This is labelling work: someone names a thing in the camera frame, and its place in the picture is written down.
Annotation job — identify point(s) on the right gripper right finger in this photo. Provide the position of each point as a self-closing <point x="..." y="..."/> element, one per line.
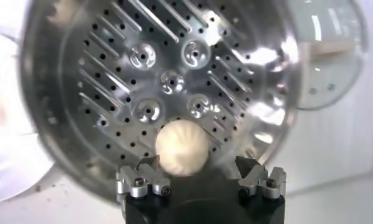
<point x="253" y="179"/>

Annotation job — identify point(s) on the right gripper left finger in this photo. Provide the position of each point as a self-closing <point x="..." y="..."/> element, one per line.
<point x="137" y="182"/>

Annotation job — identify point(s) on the white steamed baozi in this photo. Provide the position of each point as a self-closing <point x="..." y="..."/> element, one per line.
<point x="182" y="146"/>

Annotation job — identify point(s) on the perforated stainless steel steamer basket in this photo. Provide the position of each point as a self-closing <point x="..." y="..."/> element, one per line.
<point x="174" y="61"/>

